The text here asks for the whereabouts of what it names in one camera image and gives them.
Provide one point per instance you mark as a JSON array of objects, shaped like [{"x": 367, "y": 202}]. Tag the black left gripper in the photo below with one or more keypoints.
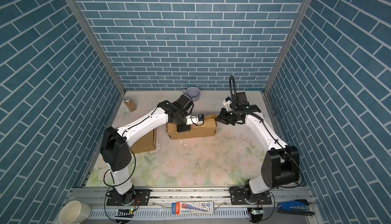
[{"x": 183, "y": 129}]

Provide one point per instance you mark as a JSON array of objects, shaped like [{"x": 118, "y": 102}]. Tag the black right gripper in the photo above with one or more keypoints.
[{"x": 222, "y": 116}]

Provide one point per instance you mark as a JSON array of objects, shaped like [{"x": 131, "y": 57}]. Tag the brown cardboard box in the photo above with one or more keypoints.
[
  {"x": 207, "y": 129},
  {"x": 146, "y": 143}
]

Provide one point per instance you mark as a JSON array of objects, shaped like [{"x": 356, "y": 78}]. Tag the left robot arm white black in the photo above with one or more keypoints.
[{"x": 117, "y": 142}]

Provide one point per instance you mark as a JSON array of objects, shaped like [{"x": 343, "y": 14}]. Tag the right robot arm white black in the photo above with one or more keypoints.
[{"x": 281, "y": 163}]

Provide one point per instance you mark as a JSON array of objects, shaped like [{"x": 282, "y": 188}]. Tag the lavender ceramic mug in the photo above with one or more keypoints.
[{"x": 193, "y": 93}]

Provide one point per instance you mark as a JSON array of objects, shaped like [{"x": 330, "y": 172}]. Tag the glass spice jar silver lid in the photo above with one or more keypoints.
[{"x": 129, "y": 103}]

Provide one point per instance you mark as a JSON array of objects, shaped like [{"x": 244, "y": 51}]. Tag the blue red white packet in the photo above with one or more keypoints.
[{"x": 198, "y": 207}]

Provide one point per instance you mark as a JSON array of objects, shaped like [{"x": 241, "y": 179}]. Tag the blue black stapler tool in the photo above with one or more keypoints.
[{"x": 297, "y": 207}]

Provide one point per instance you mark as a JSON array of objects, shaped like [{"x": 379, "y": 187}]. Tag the white ceramic bowl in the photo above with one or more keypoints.
[{"x": 75, "y": 212}]

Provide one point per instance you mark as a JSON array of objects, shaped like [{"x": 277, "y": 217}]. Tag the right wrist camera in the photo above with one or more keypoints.
[{"x": 239, "y": 100}]

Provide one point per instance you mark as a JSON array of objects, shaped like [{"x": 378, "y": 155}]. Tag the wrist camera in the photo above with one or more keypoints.
[
  {"x": 239, "y": 100},
  {"x": 197, "y": 120}
]

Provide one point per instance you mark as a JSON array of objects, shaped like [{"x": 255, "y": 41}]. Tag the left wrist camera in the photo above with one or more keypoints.
[{"x": 197, "y": 120}]

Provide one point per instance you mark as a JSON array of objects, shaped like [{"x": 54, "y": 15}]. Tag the aluminium corner post right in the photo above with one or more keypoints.
[{"x": 287, "y": 43}]

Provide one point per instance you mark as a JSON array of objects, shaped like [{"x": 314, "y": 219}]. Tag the aluminium corner post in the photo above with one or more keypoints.
[
  {"x": 81, "y": 19},
  {"x": 287, "y": 43}
]

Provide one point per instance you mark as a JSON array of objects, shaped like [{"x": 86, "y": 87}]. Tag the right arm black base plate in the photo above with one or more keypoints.
[{"x": 244, "y": 196}]

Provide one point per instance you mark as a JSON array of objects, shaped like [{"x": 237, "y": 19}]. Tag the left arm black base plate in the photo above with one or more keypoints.
[{"x": 134, "y": 197}]

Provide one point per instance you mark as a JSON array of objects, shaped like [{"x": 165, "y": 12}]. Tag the aluminium front rail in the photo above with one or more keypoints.
[{"x": 158, "y": 210}]

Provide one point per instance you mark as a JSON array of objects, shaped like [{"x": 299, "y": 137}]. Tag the aluminium corner post left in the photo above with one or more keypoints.
[{"x": 81, "y": 19}]

